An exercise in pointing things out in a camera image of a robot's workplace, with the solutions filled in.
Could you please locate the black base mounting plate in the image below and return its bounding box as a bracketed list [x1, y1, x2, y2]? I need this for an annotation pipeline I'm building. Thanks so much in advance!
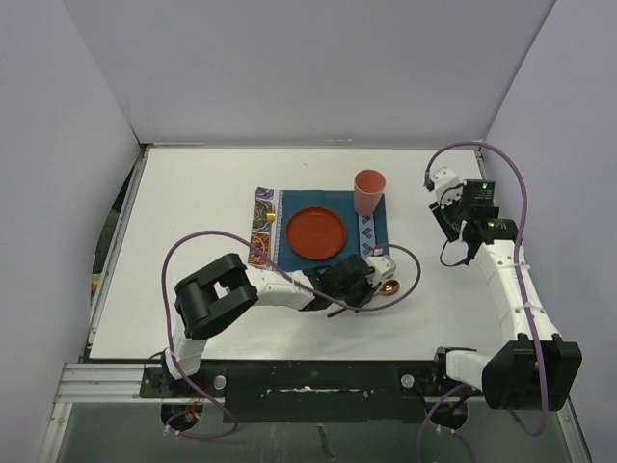
[139, 360, 481, 440]

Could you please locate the red round plate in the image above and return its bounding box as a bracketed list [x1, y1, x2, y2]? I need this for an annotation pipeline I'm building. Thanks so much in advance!
[285, 206, 347, 260]

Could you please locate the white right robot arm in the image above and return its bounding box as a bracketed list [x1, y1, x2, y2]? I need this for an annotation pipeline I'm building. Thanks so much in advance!
[427, 167, 582, 412]

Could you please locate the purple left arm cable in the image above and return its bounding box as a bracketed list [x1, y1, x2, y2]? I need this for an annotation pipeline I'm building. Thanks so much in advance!
[161, 230, 423, 440]

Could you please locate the blue patterned placemat cloth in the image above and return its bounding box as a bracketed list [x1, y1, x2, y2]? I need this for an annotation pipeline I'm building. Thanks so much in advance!
[248, 187, 388, 272]

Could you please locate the copper fork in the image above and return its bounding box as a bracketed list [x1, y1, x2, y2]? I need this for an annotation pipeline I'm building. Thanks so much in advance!
[266, 211, 276, 259]

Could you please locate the copper spoon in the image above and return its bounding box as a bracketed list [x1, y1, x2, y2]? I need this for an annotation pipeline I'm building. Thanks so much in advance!
[327, 279, 400, 318]

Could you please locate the pink plastic cup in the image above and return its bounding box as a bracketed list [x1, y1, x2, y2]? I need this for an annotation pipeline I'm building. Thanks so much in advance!
[354, 170, 387, 216]

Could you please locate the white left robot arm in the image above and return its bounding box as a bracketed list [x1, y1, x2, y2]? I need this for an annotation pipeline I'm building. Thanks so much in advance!
[161, 253, 396, 396]

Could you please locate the aluminium front rail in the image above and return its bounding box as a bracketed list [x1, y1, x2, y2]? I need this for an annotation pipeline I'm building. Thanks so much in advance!
[52, 359, 568, 404]

